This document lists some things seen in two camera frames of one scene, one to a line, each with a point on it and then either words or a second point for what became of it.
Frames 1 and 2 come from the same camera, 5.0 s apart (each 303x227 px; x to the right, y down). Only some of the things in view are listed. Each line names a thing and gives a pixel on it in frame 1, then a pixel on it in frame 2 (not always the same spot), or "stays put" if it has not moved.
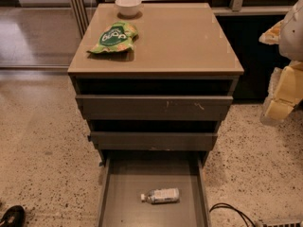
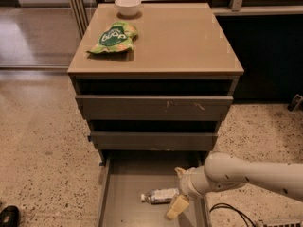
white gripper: (293, 35) to (185, 183)
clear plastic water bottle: (161, 196) stays put
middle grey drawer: (151, 141) stays put
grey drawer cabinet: (157, 103) stays put
